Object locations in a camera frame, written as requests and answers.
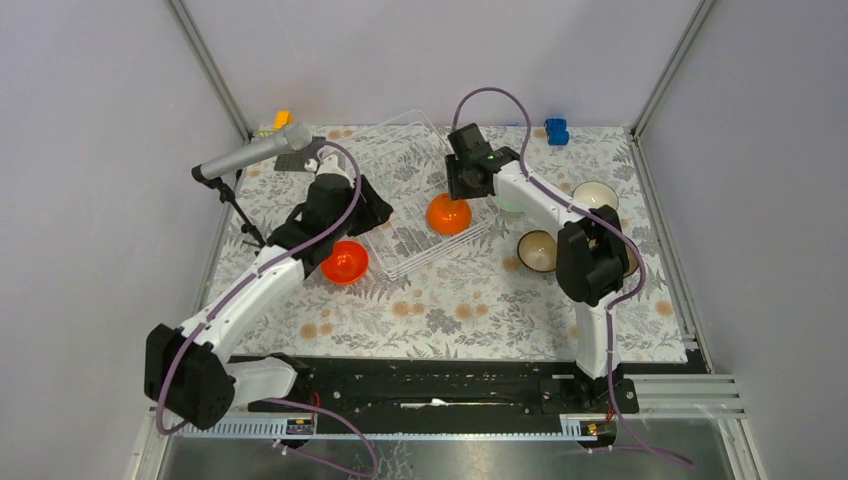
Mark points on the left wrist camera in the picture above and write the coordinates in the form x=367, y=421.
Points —
x=326, y=164

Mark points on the black gold-rimmed bowl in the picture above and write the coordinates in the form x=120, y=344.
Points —
x=537, y=250

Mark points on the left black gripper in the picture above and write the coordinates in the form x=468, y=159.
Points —
x=375, y=210

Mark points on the pale green bowl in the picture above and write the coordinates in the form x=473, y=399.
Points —
x=508, y=206

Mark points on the teal and white bowl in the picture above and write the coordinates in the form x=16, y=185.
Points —
x=594, y=195

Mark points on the blue toy block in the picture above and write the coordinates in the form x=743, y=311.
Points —
x=557, y=133

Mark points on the silver microphone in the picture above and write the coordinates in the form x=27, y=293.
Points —
x=288, y=139

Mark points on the black microphone stand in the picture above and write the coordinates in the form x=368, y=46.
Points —
x=228, y=195

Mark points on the orange bowl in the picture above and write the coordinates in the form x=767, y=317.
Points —
x=447, y=216
x=347, y=264

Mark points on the yellow toy block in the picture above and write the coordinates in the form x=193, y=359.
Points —
x=282, y=118

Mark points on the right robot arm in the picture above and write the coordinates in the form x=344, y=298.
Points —
x=592, y=253

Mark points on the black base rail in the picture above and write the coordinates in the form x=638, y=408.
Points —
x=438, y=397

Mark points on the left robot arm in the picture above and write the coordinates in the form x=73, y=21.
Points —
x=188, y=370

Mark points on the dark blue glazed bowl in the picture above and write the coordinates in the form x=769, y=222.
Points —
x=633, y=264

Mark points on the grey lego baseplate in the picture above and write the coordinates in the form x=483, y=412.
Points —
x=300, y=160

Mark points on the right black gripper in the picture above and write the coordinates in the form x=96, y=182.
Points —
x=456, y=191

